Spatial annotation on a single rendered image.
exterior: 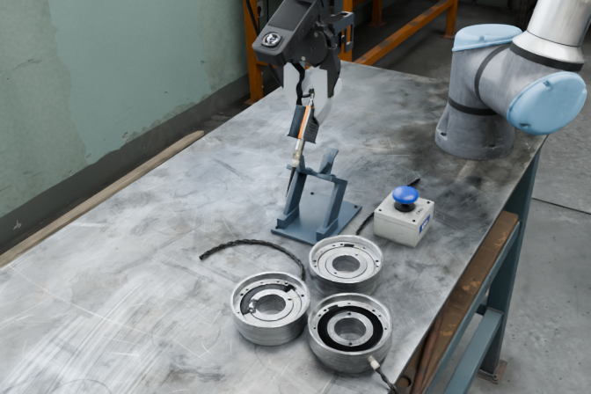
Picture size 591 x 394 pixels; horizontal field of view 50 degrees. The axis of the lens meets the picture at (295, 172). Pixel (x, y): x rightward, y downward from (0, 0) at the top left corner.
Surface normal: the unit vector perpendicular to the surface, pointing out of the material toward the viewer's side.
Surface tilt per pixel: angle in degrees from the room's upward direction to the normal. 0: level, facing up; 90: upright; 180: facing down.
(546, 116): 97
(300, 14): 27
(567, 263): 0
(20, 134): 90
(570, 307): 0
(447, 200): 0
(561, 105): 97
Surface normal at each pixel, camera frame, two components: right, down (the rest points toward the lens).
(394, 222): -0.54, 0.46
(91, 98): 0.84, 0.26
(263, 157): -0.04, -0.85
